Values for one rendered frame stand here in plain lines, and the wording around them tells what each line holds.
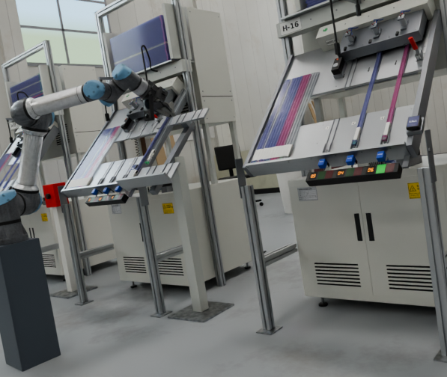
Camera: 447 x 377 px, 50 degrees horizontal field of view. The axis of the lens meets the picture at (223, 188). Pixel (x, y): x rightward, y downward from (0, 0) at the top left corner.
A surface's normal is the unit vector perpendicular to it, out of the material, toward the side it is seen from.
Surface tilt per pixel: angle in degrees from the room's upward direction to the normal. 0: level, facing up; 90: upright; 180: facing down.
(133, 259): 90
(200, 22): 90
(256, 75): 90
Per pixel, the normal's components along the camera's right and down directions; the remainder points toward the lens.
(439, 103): -0.68, 0.16
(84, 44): 0.72, -0.07
